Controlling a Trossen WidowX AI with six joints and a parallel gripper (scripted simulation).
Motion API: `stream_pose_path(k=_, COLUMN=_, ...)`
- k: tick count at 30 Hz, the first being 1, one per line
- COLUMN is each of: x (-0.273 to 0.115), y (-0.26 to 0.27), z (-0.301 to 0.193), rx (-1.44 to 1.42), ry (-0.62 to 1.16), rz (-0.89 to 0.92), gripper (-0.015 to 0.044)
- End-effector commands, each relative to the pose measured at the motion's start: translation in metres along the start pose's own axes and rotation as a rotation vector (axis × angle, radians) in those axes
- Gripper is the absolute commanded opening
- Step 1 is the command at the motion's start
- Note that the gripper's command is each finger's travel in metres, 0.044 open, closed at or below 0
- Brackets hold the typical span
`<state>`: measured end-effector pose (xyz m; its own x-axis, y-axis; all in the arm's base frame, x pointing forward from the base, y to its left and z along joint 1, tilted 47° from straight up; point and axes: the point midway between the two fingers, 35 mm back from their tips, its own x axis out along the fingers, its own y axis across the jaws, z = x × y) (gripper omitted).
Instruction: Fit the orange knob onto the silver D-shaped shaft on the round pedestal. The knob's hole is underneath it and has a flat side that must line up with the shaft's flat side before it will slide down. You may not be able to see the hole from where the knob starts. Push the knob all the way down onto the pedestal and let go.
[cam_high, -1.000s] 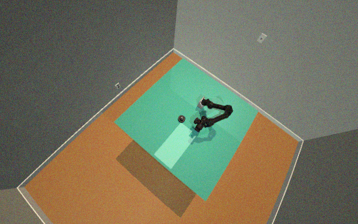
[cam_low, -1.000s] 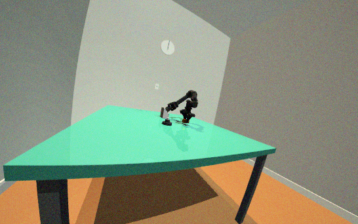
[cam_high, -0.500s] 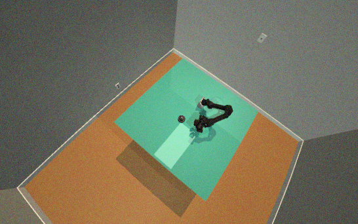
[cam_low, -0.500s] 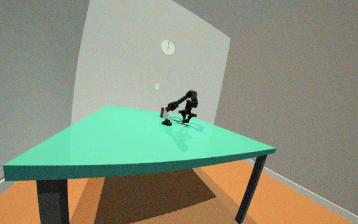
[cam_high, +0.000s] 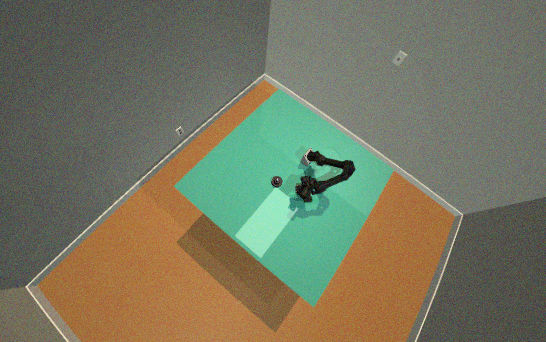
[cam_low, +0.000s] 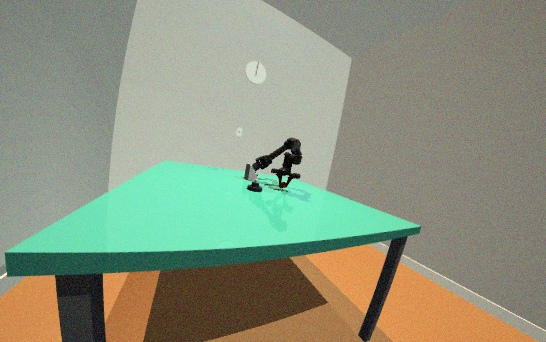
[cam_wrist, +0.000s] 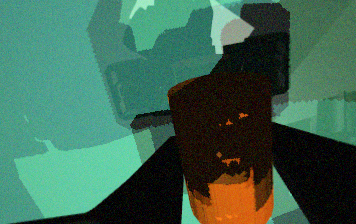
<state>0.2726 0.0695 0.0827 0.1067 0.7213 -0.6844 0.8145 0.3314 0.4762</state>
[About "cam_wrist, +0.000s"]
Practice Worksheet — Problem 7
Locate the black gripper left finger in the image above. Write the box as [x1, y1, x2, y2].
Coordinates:
[11, 136, 184, 224]

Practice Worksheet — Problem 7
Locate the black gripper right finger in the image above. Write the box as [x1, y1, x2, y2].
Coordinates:
[272, 122, 356, 224]

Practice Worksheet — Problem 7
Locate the orange cylinder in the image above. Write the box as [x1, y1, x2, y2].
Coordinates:
[167, 72, 274, 224]

